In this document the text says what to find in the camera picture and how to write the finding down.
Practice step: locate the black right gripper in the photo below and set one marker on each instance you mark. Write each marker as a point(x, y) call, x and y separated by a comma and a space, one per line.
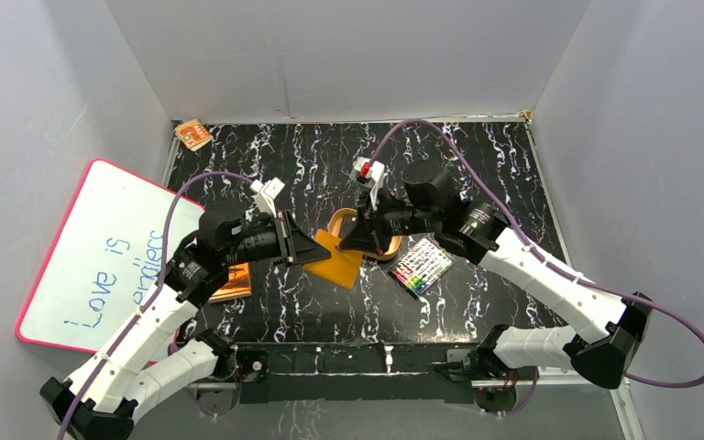
point(366, 234)

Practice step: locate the pink framed whiteboard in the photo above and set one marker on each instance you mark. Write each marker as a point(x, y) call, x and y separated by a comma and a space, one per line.
point(104, 258)

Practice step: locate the orange Huckleberry Finn book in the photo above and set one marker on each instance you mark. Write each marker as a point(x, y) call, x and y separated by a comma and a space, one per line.
point(239, 285)

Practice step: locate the small orange card box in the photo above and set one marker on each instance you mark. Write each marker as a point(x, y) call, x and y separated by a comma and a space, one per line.
point(193, 134)

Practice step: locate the orange leather card holder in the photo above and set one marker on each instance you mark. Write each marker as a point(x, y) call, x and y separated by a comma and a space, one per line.
point(342, 268)

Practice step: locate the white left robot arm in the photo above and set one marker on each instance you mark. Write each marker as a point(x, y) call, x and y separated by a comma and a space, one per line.
point(109, 393)

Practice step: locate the pack of coloured markers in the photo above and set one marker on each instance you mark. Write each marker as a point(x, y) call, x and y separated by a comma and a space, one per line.
point(421, 266)

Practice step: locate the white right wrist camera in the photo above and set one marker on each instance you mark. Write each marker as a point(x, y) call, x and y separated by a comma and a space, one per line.
point(369, 176)

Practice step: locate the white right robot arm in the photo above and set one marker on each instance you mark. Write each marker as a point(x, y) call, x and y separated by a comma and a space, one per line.
point(602, 333)

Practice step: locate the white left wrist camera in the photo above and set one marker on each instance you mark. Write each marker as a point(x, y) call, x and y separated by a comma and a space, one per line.
point(265, 194)

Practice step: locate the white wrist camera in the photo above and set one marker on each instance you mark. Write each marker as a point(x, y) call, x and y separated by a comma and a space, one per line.
point(265, 194)
point(369, 176)

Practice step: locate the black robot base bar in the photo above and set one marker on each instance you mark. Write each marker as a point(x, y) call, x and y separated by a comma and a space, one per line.
point(344, 372)

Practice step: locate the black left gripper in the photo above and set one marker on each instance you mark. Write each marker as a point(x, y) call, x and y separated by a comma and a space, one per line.
point(288, 237)

